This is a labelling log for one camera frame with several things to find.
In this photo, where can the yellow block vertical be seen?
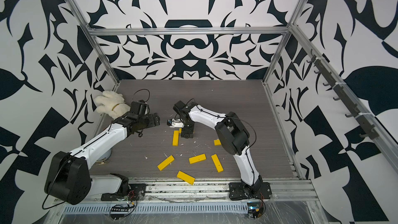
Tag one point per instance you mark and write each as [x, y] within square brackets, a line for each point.
[217, 142]
[164, 164]
[175, 138]

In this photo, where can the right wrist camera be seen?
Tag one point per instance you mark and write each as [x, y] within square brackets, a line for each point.
[175, 123]

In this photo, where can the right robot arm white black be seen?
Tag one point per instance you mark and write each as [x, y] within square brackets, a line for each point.
[231, 132]

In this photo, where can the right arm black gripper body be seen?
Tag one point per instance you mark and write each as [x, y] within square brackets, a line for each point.
[187, 128]

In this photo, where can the white plush teddy bear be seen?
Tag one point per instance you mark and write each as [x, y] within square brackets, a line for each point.
[112, 104]

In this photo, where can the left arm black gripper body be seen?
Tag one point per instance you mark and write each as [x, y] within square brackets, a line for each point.
[149, 122]

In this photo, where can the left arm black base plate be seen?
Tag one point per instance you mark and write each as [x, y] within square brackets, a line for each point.
[132, 192]

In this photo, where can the yellow block front edge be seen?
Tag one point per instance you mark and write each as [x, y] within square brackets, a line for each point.
[185, 177]

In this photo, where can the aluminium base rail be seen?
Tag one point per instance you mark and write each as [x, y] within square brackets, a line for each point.
[175, 190]

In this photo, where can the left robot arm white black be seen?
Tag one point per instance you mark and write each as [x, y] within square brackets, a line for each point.
[69, 178]

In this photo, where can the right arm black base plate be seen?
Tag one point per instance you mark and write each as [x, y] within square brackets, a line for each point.
[240, 191]

